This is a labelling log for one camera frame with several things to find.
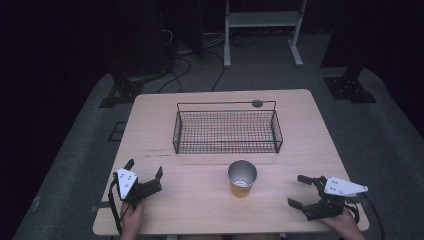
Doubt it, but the black wire basket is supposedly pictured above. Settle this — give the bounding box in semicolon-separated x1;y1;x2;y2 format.
172;100;284;155

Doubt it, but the black stand base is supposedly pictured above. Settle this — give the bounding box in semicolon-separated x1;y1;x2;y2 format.
98;71;158;109
323;65;378;104

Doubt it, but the person's left hand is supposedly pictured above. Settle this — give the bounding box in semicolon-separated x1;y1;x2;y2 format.
120;199;147;232

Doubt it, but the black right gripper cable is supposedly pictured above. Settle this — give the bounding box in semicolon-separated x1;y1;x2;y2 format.
344;192;386;240

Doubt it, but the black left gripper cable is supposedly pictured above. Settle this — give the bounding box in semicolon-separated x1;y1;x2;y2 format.
107;171;125;236

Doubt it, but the metal cup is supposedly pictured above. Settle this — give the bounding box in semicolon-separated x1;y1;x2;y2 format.
227;159;259;199

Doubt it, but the black floor cable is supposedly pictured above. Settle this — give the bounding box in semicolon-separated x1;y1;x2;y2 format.
203;49;226;93
156;54;193;94

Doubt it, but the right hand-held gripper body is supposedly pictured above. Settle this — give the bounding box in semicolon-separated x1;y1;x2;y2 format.
302;175;370;222

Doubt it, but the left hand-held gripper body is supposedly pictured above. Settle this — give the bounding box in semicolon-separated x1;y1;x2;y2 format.
113;167;164;211

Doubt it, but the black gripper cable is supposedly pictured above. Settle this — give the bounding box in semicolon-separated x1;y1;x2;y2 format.
107;171;125;236
344;192;386;240

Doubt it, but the white metal stand frame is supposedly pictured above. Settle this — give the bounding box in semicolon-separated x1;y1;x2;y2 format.
223;0;308;69

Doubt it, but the person's right hand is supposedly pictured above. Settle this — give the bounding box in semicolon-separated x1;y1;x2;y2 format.
320;208;362;233

